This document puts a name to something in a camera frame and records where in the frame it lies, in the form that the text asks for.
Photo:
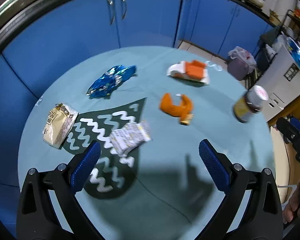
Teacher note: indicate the blue foil wrapper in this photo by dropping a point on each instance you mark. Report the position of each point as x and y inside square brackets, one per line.
[110, 81]

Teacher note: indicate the white patterned wrapper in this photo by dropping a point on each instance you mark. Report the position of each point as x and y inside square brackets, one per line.
[129, 137]

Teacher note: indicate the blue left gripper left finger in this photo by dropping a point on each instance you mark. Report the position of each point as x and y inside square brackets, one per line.
[82, 164]

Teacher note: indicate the beige snack wrapper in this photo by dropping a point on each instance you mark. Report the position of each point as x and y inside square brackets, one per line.
[60, 121]

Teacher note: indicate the black metal shelf rack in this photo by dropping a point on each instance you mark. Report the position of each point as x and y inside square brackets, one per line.
[291, 25]

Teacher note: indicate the brown medicine bottle white cap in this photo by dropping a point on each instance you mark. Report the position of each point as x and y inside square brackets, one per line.
[250, 103]

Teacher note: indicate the blue kitchen cabinets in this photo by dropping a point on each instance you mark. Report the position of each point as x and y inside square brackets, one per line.
[80, 29]

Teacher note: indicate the orange peel piece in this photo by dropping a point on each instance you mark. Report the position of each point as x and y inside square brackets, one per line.
[183, 111]

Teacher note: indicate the light blue tablecloth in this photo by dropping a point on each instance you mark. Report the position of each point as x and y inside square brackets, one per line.
[163, 190]

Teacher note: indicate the blue plastic package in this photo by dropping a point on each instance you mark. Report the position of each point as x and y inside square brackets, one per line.
[294, 50]

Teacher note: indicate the person's right hand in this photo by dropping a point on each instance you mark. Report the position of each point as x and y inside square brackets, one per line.
[293, 206]

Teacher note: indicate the orange white paper box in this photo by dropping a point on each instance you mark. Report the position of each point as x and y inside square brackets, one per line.
[195, 71]

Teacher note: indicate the tall white trash can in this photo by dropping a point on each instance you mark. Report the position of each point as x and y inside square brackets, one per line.
[282, 83]

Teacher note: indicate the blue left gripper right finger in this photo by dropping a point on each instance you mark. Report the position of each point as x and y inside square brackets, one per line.
[216, 165]

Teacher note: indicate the grey bin with bag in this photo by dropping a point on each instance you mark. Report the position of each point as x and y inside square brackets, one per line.
[241, 63]

